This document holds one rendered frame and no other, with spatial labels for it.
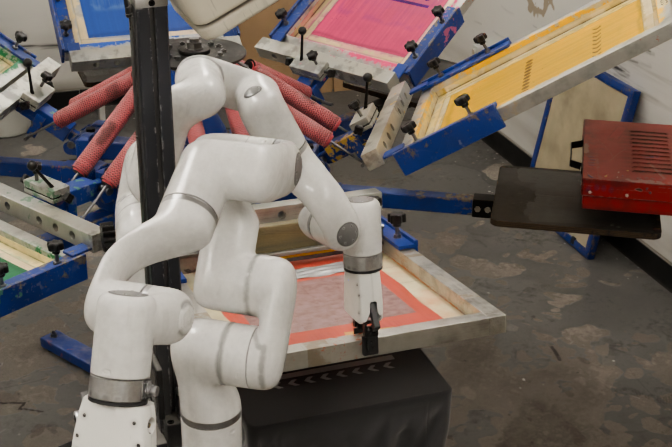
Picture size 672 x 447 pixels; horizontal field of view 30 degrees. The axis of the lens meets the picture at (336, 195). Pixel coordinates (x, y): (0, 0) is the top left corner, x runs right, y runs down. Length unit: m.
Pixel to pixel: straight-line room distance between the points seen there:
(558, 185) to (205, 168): 2.06
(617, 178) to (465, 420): 1.25
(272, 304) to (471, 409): 2.54
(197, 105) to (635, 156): 1.68
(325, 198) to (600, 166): 1.35
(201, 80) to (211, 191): 0.44
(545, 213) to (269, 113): 1.46
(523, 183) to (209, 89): 1.71
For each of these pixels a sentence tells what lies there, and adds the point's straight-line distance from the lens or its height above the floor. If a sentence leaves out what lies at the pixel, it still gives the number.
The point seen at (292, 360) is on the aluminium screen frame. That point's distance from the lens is 2.40.
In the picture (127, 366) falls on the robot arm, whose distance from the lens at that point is 1.58.
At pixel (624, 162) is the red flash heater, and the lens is 3.48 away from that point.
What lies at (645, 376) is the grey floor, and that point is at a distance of 4.65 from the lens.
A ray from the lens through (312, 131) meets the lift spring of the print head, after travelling 3.54.
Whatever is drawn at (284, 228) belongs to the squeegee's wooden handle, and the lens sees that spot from 2.96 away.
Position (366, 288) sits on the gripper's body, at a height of 1.28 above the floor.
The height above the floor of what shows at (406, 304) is 1.09.
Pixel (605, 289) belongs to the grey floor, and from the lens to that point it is 5.19.
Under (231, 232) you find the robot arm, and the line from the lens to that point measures 1.91.
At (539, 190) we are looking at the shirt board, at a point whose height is 0.95.
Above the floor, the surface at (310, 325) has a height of 1.09.
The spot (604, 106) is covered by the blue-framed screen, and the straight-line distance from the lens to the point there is 5.38.
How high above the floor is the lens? 2.39
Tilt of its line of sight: 24 degrees down
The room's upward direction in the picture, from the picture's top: straight up
